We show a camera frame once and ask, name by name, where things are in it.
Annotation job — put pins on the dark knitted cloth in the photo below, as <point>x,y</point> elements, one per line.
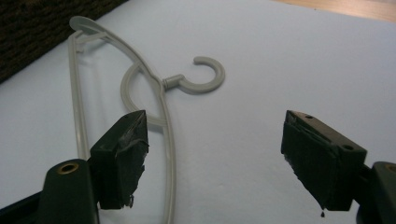
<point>37,28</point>

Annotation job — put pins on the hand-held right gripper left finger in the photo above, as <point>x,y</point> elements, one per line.
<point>115,161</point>

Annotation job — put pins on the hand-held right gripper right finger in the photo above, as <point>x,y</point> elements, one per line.
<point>323,161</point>

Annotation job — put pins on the grey plastic clothes hanger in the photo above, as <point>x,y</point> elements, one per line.
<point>165,102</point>

